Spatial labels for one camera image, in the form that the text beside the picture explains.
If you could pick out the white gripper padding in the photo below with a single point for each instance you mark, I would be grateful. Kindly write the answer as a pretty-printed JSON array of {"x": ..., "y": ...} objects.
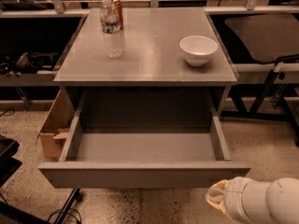
[{"x": 233, "y": 198}]

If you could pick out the grey top drawer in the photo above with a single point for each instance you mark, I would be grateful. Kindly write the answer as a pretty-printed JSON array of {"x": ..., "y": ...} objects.
[{"x": 144, "y": 139}]

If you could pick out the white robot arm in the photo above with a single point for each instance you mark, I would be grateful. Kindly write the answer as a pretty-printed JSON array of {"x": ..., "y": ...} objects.
[{"x": 248, "y": 201}]

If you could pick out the grey drawer cabinet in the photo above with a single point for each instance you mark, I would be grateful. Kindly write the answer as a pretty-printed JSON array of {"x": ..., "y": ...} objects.
[{"x": 152, "y": 55}]

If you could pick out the white ceramic bowl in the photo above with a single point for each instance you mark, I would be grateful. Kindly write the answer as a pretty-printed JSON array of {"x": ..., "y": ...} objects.
[{"x": 197, "y": 49}]

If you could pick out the brown cardboard box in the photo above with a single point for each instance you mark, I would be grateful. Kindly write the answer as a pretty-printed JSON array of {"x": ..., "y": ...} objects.
[{"x": 55, "y": 128}]

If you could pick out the clear plastic water bottle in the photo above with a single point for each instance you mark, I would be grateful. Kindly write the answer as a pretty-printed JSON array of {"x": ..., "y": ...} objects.
[{"x": 111, "y": 29}]

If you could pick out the red soda can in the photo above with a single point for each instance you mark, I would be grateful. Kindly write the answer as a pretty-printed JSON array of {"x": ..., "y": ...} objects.
[{"x": 118, "y": 6}]

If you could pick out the black chair base left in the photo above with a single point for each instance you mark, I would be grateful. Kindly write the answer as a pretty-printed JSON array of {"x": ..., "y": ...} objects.
[{"x": 8, "y": 166}]

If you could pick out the black headphones on shelf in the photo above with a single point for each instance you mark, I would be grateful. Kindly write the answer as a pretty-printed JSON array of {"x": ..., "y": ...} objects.
[{"x": 30, "y": 63}]

